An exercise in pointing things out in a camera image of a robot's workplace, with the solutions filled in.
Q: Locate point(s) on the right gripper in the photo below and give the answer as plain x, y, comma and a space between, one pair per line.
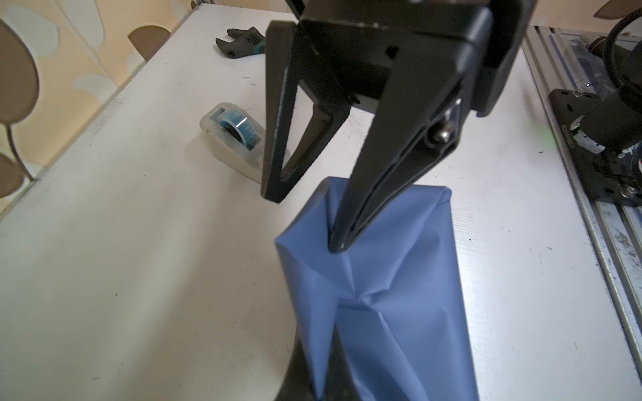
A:
416, 40

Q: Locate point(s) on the black adjustable wrench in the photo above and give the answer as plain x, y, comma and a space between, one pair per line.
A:
245, 42

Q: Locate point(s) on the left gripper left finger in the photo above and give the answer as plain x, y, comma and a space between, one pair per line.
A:
297, 385

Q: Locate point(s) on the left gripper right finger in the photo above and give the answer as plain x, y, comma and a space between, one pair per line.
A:
339, 384

